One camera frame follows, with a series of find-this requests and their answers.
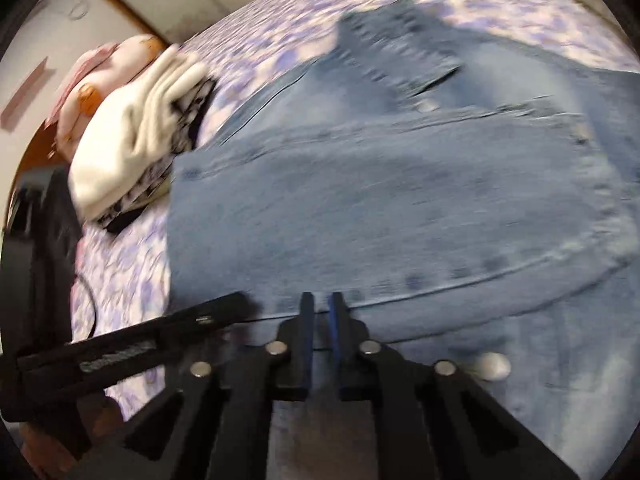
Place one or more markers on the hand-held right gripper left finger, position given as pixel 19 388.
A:
pixel 308 340

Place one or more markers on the pink wall shelf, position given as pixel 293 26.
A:
pixel 25 95

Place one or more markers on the white folded garment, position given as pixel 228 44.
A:
pixel 120 150

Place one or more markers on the rolled bear print quilt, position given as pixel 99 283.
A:
pixel 75 120

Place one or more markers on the pink frilled pillow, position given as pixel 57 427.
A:
pixel 85 67

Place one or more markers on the wooden headboard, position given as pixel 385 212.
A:
pixel 40 147

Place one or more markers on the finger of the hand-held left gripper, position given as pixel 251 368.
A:
pixel 150 340

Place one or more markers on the black and white patterned garment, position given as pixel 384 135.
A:
pixel 187 110

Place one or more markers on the purple cat printed blanket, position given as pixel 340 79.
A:
pixel 280 45

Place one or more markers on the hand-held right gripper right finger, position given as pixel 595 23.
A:
pixel 334 340

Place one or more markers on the blue denim jeans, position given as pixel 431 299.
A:
pixel 375 200

